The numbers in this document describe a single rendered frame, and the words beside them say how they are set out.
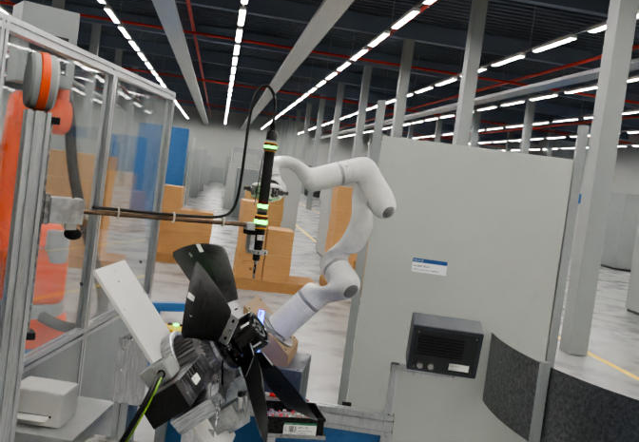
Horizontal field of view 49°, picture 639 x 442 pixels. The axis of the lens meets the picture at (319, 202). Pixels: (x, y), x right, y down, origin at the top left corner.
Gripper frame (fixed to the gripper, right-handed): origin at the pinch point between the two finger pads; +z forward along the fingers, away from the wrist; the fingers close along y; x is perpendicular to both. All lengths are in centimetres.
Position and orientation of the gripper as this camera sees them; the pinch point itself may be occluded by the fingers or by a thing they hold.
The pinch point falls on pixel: (263, 191)
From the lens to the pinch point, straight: 229.1
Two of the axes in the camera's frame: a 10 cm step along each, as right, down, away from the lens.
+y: -9.9, -1.3, 0.6
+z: -0.6, 0.4, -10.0
